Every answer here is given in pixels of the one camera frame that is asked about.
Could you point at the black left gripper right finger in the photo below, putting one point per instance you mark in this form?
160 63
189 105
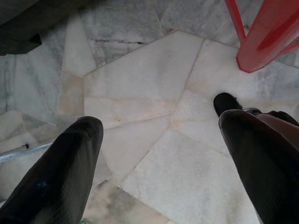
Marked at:
266 177

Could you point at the black robot foot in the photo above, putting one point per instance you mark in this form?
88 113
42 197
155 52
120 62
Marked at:
285 117
226 102

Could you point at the red plastic stool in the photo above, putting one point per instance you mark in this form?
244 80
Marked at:
268 35

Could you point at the silver metal clothes rack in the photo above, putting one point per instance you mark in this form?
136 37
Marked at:
23 152

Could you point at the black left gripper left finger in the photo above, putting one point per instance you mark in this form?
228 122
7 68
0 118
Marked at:
58 177

